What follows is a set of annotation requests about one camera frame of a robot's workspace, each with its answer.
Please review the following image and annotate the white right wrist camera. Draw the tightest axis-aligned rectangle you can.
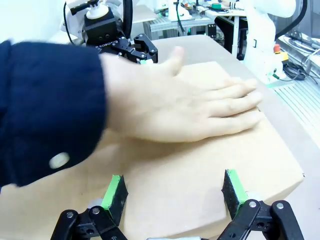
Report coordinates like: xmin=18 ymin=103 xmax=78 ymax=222
xmin=69 ymin=0 xmax=111 ymax=20

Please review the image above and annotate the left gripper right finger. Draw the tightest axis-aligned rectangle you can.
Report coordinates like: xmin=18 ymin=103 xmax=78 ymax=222
xmin=217 ymin=169 xmax=305 ymax=240

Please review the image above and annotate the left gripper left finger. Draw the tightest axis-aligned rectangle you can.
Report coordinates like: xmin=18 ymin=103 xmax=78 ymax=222
xmin=51 ymin=173 xmax=130 ymax=240

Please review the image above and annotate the large brown cardboard box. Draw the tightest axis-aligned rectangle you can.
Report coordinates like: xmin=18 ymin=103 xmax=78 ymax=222
xmin=0 ymin=61 xmax=305 ymax=240

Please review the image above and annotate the person's bare hand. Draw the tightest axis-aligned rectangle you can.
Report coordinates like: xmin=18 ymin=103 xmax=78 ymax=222
xmin=98 ymin=45 xmax=265 ymax=144

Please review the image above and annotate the aluminium frame table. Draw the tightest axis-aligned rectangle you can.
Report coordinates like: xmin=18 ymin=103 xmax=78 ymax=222
xmin=132 ymin=4 xmax=248 ymax=61

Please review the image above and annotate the green tape strip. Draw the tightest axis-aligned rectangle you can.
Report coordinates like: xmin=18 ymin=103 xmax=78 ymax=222
xmin=264 ymin=81 xmax=296 ymax=89

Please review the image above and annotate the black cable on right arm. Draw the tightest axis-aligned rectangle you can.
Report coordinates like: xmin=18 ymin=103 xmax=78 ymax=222
xmin=121 ymin=0 xmax=134 ymax=40

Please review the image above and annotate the bundle of black cables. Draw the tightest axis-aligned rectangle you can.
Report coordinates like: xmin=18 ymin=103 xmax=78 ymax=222
xmin=281 ymin=31 xmax=320 ymax=85

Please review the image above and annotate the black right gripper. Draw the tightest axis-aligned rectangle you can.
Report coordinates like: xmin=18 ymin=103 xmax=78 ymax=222
xmin=83 ymin=16 xmax=159 ymax=65

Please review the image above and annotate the red yellow emergency stop button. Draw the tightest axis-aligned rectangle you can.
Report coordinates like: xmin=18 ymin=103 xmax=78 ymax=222
xmin=273 ymin=43 xmax=290 ymax=63

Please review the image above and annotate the forearm in navy sleeve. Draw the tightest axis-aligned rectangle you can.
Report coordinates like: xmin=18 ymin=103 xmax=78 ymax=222
xmin=0 ymin=39 xmax=109 ymax=189

